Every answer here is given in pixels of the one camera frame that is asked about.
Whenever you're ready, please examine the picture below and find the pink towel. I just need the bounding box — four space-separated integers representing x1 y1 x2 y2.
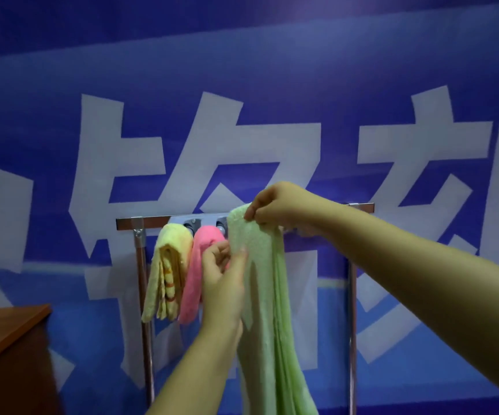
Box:
177 225 231 326

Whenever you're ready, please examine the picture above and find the person's left forearm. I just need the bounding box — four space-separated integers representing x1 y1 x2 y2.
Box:
145 323 244 415

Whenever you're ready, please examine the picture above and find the grey plastic hook rail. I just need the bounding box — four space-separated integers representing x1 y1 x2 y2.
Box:
169 213 231 237

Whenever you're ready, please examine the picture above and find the yellow striped towel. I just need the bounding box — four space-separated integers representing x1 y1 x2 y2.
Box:
140 223 194 324

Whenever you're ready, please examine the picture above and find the person's right hand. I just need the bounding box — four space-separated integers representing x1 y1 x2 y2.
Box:
244 182 345 238

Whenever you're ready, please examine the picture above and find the person's right forearm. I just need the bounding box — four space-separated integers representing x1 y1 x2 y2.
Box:
323 202 499 409

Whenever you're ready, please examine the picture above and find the light green towel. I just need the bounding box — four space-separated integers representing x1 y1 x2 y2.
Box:
226 203 319 415

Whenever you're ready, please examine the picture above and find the person's left hand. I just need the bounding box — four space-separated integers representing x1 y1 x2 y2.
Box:
199 239 249 338

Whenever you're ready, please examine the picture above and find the blue white printed banner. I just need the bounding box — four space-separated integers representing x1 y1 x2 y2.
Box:
0 0 499 415

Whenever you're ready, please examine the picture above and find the brown wooden cabinet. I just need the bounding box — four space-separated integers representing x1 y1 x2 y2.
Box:
0 303 60 415

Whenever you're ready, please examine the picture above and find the metal rack frame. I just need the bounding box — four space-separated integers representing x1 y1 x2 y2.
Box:
116 202 376 415

